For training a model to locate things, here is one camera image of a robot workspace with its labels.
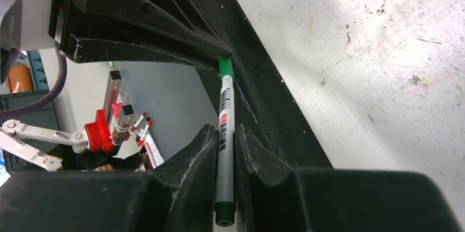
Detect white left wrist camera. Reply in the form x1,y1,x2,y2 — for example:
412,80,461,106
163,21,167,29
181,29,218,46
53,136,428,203
0,0,59,84

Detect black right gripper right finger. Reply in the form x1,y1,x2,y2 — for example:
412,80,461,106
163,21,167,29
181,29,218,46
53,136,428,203
235,126,461,231

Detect green capped whiteboard marker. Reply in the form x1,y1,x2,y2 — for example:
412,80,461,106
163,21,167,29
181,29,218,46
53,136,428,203
214,56,236,227

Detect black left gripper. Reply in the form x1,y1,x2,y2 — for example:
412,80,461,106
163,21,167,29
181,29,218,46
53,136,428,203
48,0,232,70

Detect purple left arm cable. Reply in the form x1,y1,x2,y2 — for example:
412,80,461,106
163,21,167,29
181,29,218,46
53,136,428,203
0,49,69,120

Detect dark green storage crate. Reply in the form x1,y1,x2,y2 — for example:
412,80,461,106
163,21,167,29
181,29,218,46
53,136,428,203
1,89,73,174

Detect orange container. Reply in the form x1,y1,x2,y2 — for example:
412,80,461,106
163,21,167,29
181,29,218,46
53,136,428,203
6,64,35,93

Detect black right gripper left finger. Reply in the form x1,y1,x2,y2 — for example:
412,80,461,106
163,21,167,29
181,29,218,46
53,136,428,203
1,125,217,231

